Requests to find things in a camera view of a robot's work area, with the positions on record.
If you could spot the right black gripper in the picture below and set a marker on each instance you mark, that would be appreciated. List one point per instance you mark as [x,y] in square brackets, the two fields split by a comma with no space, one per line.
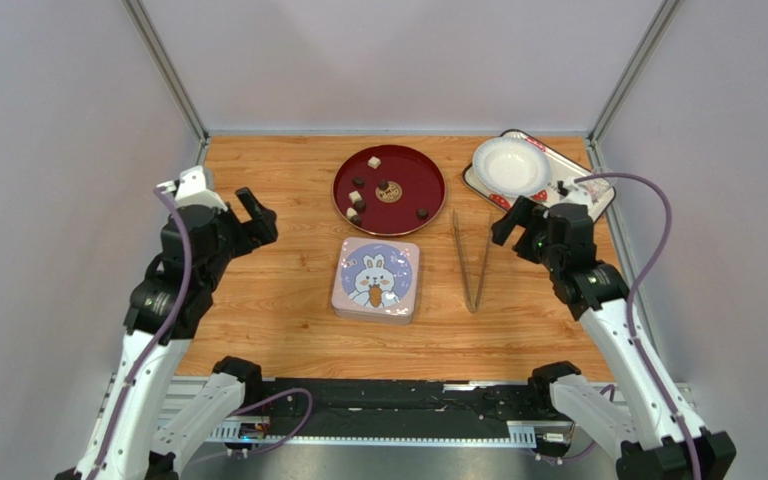
[526,225]

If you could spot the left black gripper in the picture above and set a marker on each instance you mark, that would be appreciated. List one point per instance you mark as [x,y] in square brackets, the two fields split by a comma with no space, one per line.
[261,228]

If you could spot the metal tongs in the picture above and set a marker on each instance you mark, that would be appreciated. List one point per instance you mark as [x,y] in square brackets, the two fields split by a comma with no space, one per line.
[472,239]

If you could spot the silver tin lid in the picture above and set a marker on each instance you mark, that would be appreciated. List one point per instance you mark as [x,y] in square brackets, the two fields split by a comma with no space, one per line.
[375,274]

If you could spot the square tin box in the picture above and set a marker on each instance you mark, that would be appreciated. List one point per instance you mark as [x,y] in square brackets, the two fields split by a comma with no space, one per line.
[388,316]

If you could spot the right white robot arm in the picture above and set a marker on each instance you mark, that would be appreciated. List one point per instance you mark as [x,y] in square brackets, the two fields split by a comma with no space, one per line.
[657,435]

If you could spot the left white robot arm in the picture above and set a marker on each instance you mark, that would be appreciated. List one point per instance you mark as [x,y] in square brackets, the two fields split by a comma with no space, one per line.
[162,319]

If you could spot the white square chocolate left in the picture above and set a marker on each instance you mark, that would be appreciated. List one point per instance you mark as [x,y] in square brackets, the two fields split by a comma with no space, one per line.
[355,197]

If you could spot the white paper bowl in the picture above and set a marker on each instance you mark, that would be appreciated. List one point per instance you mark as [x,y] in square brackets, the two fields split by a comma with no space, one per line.
[511,167]

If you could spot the strawberry pattern tray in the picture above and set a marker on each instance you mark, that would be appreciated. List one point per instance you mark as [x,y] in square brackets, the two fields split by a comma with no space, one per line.
[561,167]

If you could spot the clear plastic cup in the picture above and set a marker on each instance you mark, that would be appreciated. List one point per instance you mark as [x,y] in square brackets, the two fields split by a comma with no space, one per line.
[599,188]

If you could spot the red round tray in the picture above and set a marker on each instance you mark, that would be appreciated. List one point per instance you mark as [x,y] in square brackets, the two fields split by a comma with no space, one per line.
[415,182]

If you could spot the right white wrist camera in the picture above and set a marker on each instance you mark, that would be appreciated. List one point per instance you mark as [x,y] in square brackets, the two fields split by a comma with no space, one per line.
[570,192]

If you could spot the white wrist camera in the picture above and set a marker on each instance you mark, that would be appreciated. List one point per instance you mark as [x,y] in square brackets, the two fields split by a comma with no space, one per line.
[570,192]
[194,186]

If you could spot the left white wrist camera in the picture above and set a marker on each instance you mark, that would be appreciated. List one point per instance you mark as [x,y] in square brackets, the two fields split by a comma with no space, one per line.
[194,186]

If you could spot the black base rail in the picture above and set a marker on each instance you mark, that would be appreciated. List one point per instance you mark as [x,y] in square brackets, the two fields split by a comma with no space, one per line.
[404,409]

